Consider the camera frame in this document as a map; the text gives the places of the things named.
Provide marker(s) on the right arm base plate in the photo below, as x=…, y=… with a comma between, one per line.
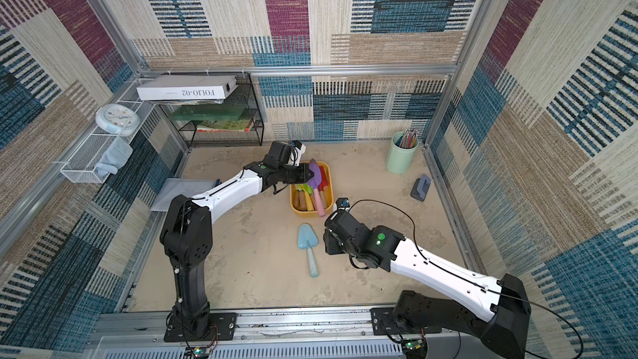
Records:
x=384, y=323

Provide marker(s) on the green shovel orange handle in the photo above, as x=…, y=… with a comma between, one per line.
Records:
x=308, y=198

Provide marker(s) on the red shovel wooden handle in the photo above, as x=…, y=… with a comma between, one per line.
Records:
x=324, y=188

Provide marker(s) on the purple shovel pink handle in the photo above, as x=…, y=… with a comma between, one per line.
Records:
x=314, y=184

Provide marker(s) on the green book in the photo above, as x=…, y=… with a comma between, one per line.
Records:
x=212, y=112

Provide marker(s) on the green shovel wooden handle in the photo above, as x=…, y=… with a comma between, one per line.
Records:
x=298, y=201

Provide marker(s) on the light blue cloth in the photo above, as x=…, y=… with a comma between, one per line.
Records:
x=114, y=158

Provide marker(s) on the mint green pencil cup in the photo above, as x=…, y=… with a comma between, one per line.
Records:
x=398, y=160

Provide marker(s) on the white folio box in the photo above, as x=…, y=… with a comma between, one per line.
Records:
x=184, y=88

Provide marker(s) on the black wire mesh shelf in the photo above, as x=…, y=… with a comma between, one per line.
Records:
x=244, y=95

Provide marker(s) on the coloured pencils in cup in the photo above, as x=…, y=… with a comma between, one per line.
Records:
x=408, y=139

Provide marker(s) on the colourful picture book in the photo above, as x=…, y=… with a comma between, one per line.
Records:
x=225, y=125

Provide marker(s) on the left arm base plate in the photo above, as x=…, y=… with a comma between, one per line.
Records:
x=219, y=326

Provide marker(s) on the light blue shovel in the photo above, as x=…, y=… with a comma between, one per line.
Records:
x=307, y=240

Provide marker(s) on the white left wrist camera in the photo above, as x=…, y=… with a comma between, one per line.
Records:
x=297, y=151

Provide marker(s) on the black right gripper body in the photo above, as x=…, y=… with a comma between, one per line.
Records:
x=331, y=242

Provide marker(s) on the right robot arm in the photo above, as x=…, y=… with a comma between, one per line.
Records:
x=496, y=311

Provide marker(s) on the white wire basket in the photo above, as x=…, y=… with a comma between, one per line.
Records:
x=80, y=168

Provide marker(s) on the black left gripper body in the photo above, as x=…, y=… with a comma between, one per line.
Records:
x=288, y=174

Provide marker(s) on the yellow plastic storage box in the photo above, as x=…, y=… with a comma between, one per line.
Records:
x=310, y=214

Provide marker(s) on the white round clock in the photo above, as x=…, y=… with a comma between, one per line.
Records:
x=117, y=120

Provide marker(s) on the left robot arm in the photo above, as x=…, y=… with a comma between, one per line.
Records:
x=187, y=233

